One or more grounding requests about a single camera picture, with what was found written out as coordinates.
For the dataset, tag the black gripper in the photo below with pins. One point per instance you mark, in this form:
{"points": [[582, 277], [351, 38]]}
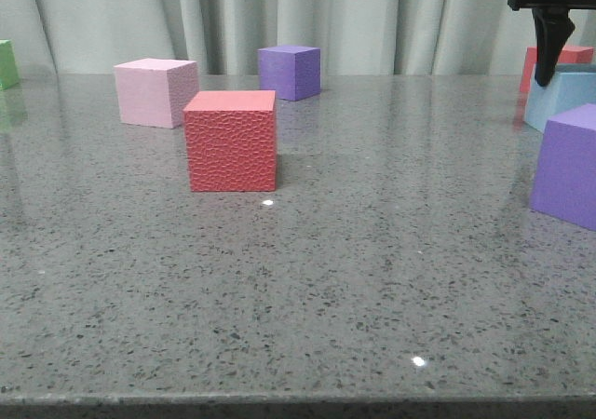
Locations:
{"points": [[553, 27]]}

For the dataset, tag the light blue foam block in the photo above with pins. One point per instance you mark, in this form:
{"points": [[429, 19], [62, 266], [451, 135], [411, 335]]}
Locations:
{"points": [[572, 85]]}

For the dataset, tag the red foam block far right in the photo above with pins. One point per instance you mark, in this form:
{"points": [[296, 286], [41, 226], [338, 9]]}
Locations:
{"points": [[570, 54]]}

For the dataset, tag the purple foam block near right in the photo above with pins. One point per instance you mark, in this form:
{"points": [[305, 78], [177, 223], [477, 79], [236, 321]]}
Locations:
{"points": [[564, 184]]}

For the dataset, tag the purple foam block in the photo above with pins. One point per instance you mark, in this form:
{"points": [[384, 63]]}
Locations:
{"points": [[293, 72], [564, 184]]}

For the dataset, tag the purple foam block far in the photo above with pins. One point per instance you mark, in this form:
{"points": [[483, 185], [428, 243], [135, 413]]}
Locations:
{"points": [[293, 72]]}

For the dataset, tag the red textured foam block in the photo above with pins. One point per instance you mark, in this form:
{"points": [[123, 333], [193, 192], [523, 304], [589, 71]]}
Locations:
{"points": [[231, 141]]}

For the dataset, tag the pink foam block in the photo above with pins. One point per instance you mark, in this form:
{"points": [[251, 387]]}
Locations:
{"points": [[153, 92]]}

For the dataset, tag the grey-green curtain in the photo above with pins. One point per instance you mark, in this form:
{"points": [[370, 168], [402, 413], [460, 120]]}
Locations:
{"points": [[355, 37]]}

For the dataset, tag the green foam block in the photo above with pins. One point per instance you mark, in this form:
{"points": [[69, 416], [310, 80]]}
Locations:
{"points": [[9, 75]]}

